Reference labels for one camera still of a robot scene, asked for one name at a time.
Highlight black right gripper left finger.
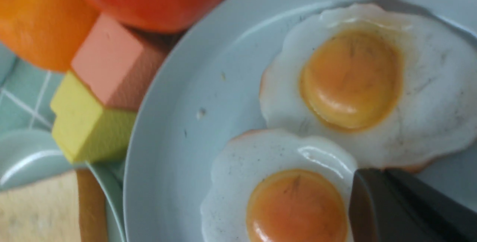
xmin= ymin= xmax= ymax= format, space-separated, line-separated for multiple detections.
xmin=348 ymin=169 xmax=436 ymax=242

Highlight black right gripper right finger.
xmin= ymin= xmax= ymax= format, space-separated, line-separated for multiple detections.
xmin=384 ymin=169 xmax=476 ymax=242

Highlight fried egg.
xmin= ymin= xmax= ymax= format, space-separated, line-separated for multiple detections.
xmin=200 ymin=129 xmax=357 ymax=242
xmin=259 ymin=4 xmax=476 ymax=168

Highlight toast slice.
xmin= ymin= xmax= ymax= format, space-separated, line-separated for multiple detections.
xmin=0 ymin=169 xmax=108 ymax=242

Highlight fried egg back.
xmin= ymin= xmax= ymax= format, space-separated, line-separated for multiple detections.
xmin=259 ymin=4 xmax=476 ymax=168

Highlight grey egg plate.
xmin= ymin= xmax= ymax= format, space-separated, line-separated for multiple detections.
xmin=124 ymin=0 xmax=476 ymax=242

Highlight salmon pink cube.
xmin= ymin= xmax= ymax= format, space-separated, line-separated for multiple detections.
xmin=71 ymin=14 xmax=170 ymax=111

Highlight yellow cube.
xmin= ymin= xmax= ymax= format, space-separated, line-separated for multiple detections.
xmin=50 ymin=71 xmax=137 ymax=164

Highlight light green empty plate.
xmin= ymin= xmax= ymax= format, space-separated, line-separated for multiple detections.
xmin=0 ymin=129 xmax=126 ymax=242

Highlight orange fruit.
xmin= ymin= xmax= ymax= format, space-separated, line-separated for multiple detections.
xmin=0 ymin=0 xmax=99 ymax=72

